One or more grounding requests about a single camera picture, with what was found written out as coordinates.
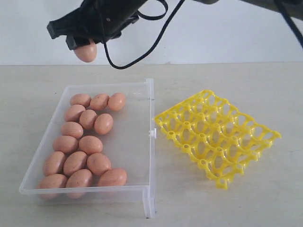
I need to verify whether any brown egg fifth row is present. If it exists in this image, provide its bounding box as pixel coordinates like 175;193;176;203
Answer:
87;153;112;176
63;151;88;176
43;151;66;176

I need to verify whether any brown egg second row right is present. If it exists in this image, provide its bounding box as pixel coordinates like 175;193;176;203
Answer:
94;113;113;135

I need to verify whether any yellow plastic egg tray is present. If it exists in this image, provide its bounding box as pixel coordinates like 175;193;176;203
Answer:
155;90;282;189

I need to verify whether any brown egg second row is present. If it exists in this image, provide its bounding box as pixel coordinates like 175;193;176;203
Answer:
94;113;113;135
79;109;97;130
63;104;86;122

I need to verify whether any clear plastic tray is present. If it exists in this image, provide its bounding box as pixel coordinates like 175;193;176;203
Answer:
19;79;156;218

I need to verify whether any brown egg third row left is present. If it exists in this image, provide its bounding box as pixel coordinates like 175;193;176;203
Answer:
61;122;84;139

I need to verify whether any black camera cable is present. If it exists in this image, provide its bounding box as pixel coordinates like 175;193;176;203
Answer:
101;0;303;70

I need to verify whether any brown egg fourth row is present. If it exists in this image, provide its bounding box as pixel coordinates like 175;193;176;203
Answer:
52;135;79;154
79;136;103;155

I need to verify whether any brown egg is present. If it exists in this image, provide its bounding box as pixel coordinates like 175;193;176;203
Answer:
70;93;91;108
65;169;93;199
98;168;127;187
74;39;97;63
36;174;68;200
108;93;126;111
89;93;109;111

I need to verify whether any brown egg second row middle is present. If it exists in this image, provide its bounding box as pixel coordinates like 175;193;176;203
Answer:
79;109;97;130

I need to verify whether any brown egg second row left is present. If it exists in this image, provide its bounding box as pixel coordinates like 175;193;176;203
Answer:
63;104;86;122

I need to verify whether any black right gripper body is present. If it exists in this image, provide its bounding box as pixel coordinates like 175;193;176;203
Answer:
79;0;142;43

